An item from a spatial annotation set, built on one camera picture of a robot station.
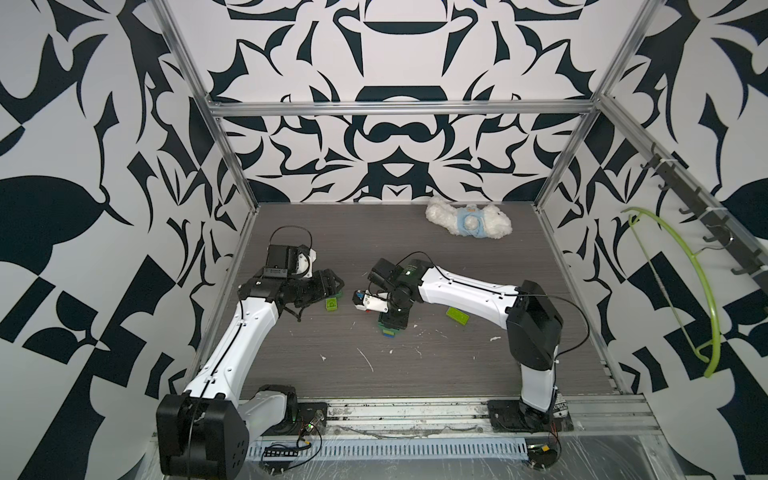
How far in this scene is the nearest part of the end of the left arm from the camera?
0.68 m

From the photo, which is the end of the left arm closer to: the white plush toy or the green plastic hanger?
the white plush toy

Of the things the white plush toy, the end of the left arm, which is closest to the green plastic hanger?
the white plush toy

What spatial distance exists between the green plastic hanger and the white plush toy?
353mm

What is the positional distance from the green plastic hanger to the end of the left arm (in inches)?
30.3

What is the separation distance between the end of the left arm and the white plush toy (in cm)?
46

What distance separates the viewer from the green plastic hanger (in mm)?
586

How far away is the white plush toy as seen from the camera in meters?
1.04
